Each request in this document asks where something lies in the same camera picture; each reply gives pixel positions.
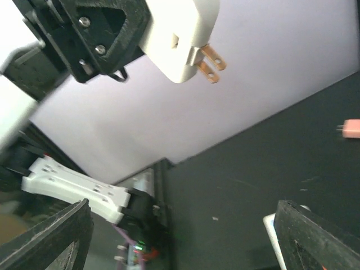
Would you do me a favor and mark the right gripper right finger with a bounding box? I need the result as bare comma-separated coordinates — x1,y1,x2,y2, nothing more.
274,200,359,269

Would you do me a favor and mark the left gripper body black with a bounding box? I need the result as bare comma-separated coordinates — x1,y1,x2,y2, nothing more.
5,1,98,100

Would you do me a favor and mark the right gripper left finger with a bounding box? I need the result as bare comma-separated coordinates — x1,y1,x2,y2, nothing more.
1,199,93,269

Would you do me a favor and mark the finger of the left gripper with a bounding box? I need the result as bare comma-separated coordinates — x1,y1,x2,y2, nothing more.
57,1,150,78

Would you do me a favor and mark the white power strip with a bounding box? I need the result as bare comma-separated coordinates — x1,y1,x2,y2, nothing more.
263,205,312,270

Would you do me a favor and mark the white plug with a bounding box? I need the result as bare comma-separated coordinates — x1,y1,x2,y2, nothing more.
139,0,227,83

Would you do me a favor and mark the small pink plug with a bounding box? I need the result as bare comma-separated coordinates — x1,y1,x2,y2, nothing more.
336,119,360,139

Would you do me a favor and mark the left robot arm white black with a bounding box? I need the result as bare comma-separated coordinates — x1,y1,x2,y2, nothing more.
1,1,168,236

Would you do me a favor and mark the left controller board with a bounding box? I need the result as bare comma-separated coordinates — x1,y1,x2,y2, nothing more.
114,242,159,269

